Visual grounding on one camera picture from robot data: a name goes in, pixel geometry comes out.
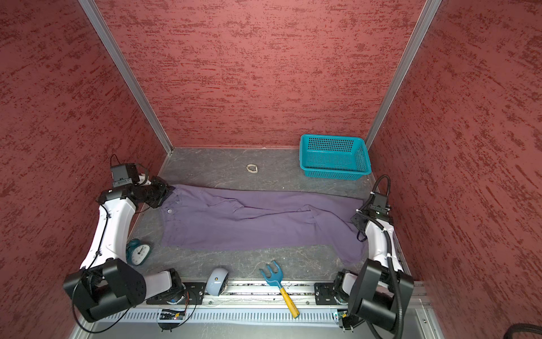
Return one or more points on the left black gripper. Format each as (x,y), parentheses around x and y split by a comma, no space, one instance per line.
(165,191)

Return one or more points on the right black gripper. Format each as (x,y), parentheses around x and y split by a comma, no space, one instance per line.
(356,217)

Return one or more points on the purple trousers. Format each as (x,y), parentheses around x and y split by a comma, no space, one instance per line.
(210,219)

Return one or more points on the teal plastic basket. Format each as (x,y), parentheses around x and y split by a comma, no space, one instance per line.
(334,157)

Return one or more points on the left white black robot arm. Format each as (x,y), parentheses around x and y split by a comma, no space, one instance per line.
(106,283)

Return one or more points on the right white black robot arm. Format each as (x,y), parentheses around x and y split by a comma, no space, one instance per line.
(380,293)

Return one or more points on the teal alarm clock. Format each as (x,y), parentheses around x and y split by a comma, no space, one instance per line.
(137,252)

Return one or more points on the beige rubber band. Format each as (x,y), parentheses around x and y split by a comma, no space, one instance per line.
(252,168)

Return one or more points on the grey computer mouse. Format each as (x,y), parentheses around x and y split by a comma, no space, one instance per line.
(217,281)

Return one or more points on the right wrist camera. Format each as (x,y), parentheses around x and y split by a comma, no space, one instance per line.
(379,202)

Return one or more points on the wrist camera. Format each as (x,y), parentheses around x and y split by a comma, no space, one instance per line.
(379,202)
(124,174)

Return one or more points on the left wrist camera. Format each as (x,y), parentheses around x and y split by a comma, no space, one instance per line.
(124,174)

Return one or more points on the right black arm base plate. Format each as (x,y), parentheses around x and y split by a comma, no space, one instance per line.
(327,293)

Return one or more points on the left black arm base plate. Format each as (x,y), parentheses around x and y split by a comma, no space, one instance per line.
(192,294)

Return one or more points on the blue toy rake yellow handle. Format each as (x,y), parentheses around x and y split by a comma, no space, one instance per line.
(273,277)

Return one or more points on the slotted white cable duct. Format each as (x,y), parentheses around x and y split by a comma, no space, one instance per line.
(307,317)

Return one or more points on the aluminium front rail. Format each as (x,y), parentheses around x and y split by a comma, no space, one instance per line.
(238,294)

